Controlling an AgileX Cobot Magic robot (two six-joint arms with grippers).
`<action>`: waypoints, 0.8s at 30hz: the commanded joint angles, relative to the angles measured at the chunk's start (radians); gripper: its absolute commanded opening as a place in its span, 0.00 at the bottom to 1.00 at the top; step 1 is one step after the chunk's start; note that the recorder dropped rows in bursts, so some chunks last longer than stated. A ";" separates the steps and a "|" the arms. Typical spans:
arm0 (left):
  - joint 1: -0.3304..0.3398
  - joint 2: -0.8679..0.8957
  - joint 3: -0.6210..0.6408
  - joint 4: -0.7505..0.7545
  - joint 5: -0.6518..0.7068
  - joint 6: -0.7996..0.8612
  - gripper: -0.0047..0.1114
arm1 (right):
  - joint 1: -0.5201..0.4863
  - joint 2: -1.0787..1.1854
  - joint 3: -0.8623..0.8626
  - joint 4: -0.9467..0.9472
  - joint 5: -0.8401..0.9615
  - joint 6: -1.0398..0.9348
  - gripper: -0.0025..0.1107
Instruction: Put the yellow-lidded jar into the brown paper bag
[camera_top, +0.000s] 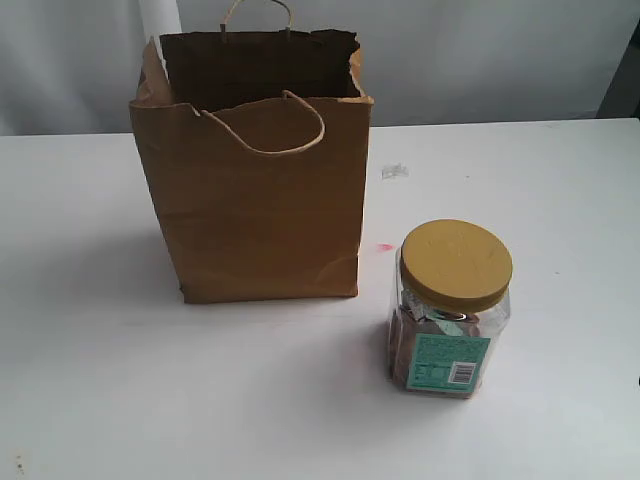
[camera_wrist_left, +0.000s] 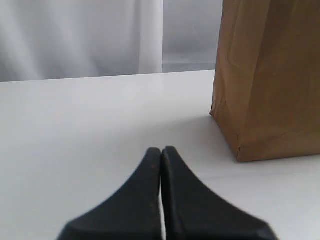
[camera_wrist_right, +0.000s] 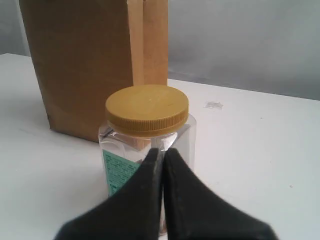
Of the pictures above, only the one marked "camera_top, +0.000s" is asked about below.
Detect plastic jar with yellow lid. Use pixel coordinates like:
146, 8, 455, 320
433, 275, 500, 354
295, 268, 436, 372
387, 219, 513, 399

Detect brown paper bag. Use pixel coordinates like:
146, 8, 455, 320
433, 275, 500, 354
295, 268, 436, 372
129, 25, 374, 304

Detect clear tape scrap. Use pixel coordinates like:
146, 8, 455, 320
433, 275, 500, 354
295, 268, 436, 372
381, 163, 409, 180

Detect white vertical pole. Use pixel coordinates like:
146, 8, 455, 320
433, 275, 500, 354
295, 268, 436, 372
138, 0, 182, 67

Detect dark panel at right edge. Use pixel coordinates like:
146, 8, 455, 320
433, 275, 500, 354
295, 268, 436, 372
596, 1, 639, 119

